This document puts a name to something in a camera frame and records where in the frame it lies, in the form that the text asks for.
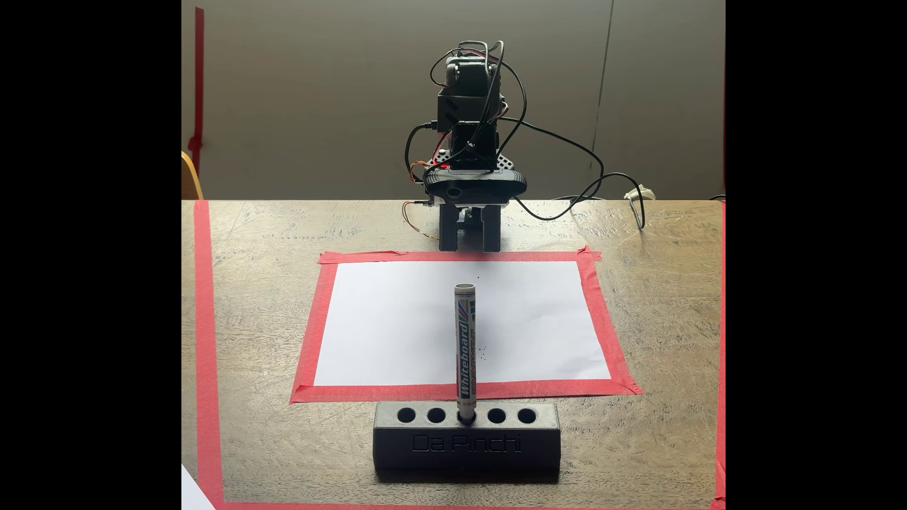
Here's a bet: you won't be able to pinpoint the whiteboard marker pen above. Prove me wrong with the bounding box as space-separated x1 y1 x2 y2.
454 283 478 425

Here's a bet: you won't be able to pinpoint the black pen holder block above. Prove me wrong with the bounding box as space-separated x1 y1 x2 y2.
373 401 562 474

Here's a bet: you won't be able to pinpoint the grey perforated plate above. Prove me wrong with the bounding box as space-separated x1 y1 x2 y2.
432 150 515 171

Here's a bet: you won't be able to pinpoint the red tape strip on paper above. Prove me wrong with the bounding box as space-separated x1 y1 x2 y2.
575 248 644 396
290 379 644 405
317 246 602 265
290 262 340 405

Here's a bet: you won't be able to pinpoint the white paper sheet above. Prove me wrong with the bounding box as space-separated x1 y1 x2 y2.
313 261 612 388

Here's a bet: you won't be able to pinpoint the wooden chair back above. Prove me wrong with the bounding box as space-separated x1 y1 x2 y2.
181 150 204 201

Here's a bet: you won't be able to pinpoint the long red table tape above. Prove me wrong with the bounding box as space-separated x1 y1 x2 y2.
213 501 717 510
193 200 226 510
713 202 727 510

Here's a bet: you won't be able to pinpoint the white paper corner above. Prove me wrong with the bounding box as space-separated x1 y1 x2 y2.
181 464 216 510

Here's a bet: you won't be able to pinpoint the orange wires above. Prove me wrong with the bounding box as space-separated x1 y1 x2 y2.
402 159 442 240

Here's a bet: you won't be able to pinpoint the black oval camera box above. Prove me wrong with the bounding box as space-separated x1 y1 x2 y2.
423 169 528 206

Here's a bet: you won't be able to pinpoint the black cable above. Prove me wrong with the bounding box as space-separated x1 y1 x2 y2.
496 117 647 231

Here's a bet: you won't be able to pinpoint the red tape on wall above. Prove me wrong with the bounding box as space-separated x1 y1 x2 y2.
188 7 205 174

